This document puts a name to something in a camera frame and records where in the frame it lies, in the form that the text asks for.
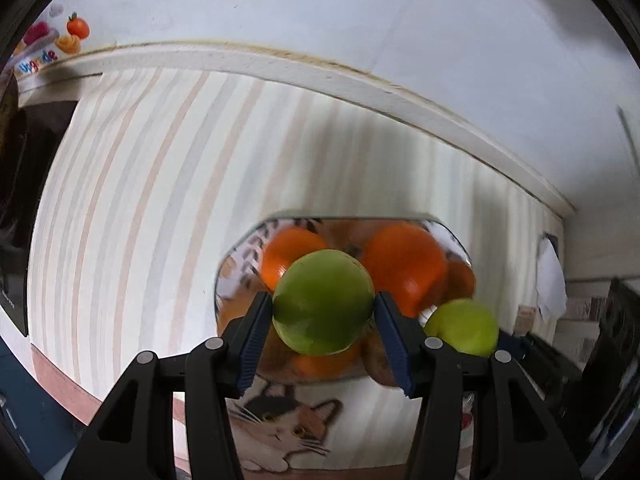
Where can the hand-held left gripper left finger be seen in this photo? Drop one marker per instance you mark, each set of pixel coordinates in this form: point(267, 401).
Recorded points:
point(252, 340)

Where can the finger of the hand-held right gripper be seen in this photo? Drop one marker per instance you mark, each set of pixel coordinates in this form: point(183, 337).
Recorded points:
point(545, 365)

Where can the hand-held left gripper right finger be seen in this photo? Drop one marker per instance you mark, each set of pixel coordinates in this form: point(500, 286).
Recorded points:
point(395, 345)

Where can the green apple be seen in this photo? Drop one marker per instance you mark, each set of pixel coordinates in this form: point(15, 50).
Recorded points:
point(462, 327)
point(322, 302)

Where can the small bright orange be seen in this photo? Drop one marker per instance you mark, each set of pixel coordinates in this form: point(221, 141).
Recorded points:
point(325, 366)

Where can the large orange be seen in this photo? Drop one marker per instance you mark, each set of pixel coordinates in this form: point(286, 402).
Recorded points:
point(405, 265)

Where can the oval floral ceramic plate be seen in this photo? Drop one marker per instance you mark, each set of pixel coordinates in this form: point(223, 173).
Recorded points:
point(235, 260)

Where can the medium orange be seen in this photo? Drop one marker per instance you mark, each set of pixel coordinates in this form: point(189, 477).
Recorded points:
point(285, 260)

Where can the small dark orange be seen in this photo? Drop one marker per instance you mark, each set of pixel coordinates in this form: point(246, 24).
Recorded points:
point(461, 277)

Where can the small brown card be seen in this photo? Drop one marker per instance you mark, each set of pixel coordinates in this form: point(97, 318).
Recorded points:
point(525, 319)

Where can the white folded paper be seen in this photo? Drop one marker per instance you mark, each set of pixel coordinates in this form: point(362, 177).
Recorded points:
point(550, 280)

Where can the cherry tomato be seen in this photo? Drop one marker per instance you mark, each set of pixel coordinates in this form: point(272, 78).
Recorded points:
point(467, 418)

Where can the striped cat-print table mat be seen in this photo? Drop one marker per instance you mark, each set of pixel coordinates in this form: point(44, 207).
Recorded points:
point(150, 185)

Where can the blue kitchen cabinet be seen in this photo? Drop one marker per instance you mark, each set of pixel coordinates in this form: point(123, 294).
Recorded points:
point(25, 400)

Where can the black glass stove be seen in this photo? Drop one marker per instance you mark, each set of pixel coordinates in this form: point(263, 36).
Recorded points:
point(30, 185)

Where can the colourful wall sticker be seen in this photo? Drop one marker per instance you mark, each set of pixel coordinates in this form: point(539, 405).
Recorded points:
point(50, 35)

